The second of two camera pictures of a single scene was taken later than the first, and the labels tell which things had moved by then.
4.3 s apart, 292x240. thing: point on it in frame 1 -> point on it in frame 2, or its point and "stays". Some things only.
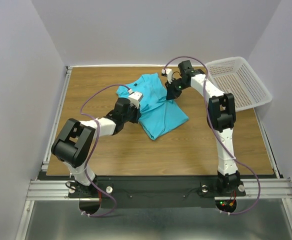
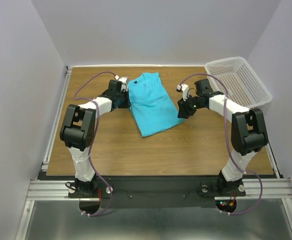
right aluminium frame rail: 267,145 stays
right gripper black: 171,92 -> 184,110
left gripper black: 137,115 -> 123,103
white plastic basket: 233,75 stays
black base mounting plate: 142,192 stays
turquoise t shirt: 158,115 stays
